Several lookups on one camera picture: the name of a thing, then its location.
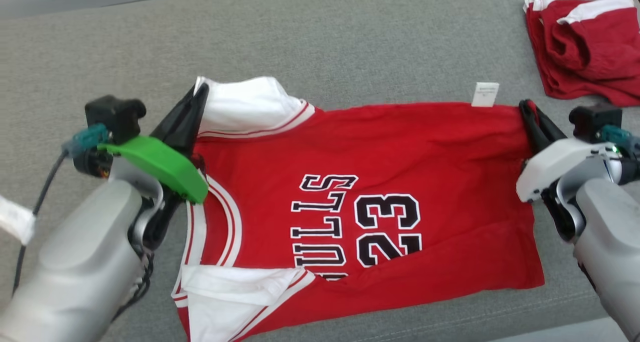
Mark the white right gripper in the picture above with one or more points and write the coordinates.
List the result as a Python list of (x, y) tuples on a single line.
[(545, 172)]

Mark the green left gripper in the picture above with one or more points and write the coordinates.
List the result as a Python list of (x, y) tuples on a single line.
[(165, 162)]

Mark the red shorts with white stripes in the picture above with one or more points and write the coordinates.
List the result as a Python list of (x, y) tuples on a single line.
[(590, 47)]

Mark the red Bulls 23 jersey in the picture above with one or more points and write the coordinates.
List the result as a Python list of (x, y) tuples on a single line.
[(400, 152)]

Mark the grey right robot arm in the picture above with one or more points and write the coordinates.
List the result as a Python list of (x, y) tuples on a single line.
[(610, 232)]

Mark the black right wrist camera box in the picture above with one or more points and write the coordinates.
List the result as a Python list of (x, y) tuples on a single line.
[(595, 122)]

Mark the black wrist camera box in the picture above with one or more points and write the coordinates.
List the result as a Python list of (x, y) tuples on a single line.
[(112, 117), (595, 122)]

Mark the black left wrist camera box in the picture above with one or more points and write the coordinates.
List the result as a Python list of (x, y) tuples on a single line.
[(112, 117)]

